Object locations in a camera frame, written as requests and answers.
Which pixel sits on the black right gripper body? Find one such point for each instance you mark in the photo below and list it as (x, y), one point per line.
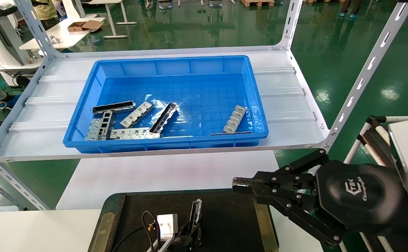
(358, 192)

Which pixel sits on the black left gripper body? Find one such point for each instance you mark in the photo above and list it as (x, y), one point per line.
(182, 245)

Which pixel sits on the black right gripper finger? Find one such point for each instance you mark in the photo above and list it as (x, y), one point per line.
(302, 210)
(288, 176)

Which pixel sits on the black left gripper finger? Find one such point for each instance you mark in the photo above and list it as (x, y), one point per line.
(197, 235)
(185, 233)

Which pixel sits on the slotted metal channel part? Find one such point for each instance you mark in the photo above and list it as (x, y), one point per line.
(196, 210)

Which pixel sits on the black container tray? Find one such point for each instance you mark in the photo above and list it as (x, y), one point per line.
(232, 224)

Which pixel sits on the dark metal channel part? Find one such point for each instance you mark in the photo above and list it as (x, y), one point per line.
(164, 117)

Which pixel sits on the dark ladder-shaped metal part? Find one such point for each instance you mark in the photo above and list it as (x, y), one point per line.
(107, 122)

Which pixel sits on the silver flat slotted part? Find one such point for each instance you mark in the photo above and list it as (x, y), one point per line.
(93, 131)

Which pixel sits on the long dark channel part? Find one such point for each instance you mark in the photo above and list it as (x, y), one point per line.
(114, 106)

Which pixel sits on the thin dark metal strip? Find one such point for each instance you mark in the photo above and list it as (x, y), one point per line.
(232, 133)

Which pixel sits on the white slotted metal shelf rack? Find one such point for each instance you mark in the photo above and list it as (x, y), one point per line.
(288, 105)

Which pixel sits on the blue plastic bin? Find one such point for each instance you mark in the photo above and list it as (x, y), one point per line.
(207, 80)

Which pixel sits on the person with blue shoe covers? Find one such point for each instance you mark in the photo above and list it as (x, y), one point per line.
(353, 15)

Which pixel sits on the wooden pallet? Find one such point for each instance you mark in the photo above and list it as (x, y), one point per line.
(256, 2)

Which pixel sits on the white table with box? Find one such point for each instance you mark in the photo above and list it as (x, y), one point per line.
(63, 38)

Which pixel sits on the flat open cardboard box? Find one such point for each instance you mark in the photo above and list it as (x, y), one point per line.
(84, 25)

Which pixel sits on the white table with metal legs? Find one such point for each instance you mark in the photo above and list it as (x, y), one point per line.
(109, 14)

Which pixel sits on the person in yellow coat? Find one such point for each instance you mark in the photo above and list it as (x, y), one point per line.
(44, 10)

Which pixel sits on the white machine column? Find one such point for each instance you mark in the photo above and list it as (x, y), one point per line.
(0, 38)

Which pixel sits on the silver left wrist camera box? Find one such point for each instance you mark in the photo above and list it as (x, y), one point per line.
(167, 224)

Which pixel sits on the pipe-frame cart with black shelves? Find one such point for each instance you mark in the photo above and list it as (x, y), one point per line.
(373, 123)

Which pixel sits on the silver slotted bracket part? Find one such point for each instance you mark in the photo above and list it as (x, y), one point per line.
(133, 133)
(235, 119)
(136, 114)

